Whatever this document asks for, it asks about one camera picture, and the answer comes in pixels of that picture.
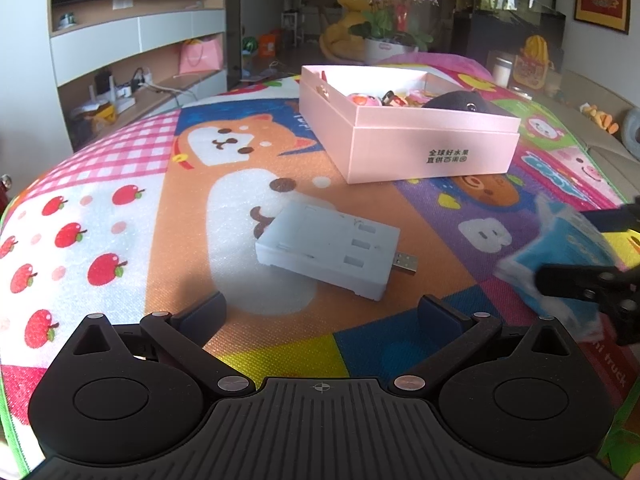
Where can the potted purple orchid plant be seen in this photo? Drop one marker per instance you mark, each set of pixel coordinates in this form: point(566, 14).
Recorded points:
point(392, 15)

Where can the watermelon ball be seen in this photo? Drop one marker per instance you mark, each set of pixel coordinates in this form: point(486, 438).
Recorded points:
point(249, 45)

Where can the beige sofa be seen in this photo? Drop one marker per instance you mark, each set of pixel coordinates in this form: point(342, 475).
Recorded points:
point(590, 150)

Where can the colourful printed play mat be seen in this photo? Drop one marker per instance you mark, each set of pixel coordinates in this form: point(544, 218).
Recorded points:
point(165, 260)

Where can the dark sideboard cabinet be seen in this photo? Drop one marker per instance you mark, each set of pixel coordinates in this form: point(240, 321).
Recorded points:
point(510, 42)

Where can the black router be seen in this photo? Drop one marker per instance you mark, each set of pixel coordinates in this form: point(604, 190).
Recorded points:
point(104, 85)

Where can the orange toy figure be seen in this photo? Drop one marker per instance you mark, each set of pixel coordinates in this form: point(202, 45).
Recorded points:
point(599, 117)

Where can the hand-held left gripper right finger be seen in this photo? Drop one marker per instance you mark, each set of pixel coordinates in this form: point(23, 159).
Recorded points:
point(440, 315)

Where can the blue tissue pack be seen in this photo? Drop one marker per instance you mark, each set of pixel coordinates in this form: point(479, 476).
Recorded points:
point(565, 250)

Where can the grey neck pillow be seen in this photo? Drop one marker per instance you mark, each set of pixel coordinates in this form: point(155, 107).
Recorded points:
point(631, 131)

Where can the pink gift bag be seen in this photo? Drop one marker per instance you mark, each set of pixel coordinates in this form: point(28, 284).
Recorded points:
point(200, 56)

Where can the black cat plush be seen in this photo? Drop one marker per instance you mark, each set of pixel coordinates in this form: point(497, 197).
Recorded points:
point(460, 103)

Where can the orange paper bag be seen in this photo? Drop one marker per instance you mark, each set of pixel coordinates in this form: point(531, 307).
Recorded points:
point(268, 45)

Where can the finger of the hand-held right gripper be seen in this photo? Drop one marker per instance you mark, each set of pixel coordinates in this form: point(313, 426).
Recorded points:
point(615, 217)
point(565, 280)

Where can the pink cardboard box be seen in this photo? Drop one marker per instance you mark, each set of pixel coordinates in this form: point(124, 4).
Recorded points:
point(425, 152)

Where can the pink pig toy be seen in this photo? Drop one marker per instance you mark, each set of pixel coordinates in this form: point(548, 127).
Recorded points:
point(363, 99)

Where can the white and wood wall cabinet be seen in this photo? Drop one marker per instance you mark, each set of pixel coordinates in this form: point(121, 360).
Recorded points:
point(130, 35)

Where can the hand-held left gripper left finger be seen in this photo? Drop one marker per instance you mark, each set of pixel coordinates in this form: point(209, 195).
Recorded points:
point(206, 310)

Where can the yellow printed bag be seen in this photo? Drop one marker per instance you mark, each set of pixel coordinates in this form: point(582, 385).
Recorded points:
point(533, 62)

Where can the white plastic adapter box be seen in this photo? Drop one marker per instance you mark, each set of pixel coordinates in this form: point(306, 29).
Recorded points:
point(325, 241)

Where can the yellow box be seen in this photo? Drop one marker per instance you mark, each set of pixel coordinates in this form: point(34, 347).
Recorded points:
point(103, 113)

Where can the white stool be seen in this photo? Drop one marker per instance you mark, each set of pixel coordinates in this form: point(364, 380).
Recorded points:
point(292, 26)

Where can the white jar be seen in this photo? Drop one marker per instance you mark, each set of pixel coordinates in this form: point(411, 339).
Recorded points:
point(502, 70)

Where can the large yellow plush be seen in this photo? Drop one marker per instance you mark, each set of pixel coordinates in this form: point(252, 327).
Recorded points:
point(337, 40)

